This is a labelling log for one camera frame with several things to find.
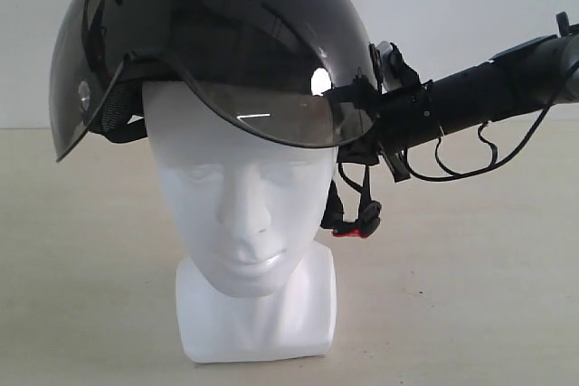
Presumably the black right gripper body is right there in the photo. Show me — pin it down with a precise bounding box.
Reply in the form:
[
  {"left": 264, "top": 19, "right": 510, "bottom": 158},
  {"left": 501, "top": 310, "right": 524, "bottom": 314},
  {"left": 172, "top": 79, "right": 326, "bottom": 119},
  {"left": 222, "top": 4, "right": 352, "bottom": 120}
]
[{"left": 343, "top": 42, "right": 428, "bottom": 181}]

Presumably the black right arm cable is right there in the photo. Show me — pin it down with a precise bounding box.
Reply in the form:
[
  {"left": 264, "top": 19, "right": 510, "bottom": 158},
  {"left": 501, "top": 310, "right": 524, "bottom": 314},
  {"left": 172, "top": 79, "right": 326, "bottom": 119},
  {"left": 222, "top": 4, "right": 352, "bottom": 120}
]
[{"left": 404, "top": 60, "right": 579, "bottom": 182}]

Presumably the white mannequin head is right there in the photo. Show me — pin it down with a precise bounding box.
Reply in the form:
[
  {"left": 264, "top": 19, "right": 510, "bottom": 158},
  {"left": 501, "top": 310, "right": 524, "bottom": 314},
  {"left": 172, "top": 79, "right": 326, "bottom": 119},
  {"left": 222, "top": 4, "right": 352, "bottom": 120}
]
[{"left": 142, "top": 82, "right": 337, "bottom": 363}]

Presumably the black motorcycle helmet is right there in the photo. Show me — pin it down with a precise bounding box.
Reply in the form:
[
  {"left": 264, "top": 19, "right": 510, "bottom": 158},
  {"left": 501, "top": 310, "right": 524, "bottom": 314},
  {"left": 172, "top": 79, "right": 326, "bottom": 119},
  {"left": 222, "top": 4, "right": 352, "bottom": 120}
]
[{"left": 47, "top": 0, "right": 390, "bottom": 240}]

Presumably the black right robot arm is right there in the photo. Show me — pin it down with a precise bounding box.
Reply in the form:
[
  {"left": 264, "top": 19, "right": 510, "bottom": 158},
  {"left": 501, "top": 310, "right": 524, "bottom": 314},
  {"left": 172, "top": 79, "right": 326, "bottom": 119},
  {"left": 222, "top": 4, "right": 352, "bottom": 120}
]
[{"left": 338, "top": 12, "right": 578, "bottom": 181}]

